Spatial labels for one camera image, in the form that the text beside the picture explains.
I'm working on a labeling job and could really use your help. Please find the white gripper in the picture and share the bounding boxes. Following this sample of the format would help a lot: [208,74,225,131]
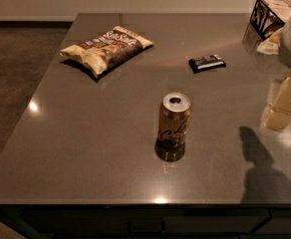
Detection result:
[263,17,291,131]

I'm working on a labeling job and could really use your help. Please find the orange soda can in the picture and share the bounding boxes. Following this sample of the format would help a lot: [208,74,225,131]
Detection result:
[157,93,192,148]

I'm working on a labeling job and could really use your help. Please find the black rxbar chocolate bar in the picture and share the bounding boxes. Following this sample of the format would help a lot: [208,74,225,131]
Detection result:
[188,54,226,73]

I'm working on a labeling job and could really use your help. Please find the brown chip bag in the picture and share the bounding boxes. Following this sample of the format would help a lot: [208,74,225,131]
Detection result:
[60,26,153,77]

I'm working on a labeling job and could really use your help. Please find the dark cabinet drawers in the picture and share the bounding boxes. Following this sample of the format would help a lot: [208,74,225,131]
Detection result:
[0,205,291,239]

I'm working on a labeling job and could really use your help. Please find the black wire napkin holder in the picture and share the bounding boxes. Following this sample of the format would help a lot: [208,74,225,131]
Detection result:
[250,0,291,55]

